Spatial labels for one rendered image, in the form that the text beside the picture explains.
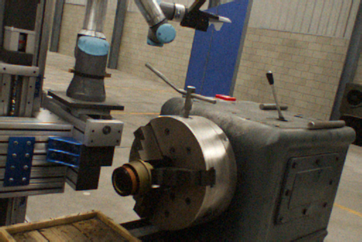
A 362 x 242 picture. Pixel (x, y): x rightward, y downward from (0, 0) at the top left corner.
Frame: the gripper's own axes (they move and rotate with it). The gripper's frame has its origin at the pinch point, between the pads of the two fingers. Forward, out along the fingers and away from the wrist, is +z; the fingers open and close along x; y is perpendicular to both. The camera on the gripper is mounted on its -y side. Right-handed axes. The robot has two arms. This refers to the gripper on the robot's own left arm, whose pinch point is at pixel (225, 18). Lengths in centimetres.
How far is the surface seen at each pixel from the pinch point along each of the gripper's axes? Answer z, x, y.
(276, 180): -8, 85, 35
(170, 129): -38, 74, 28
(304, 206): 13, 74, 49
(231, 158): -22, 82, 31
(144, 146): -44, 75, 34
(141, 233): -39, 73, 62
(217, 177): -27, 88, 35
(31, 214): -70, -105, 174
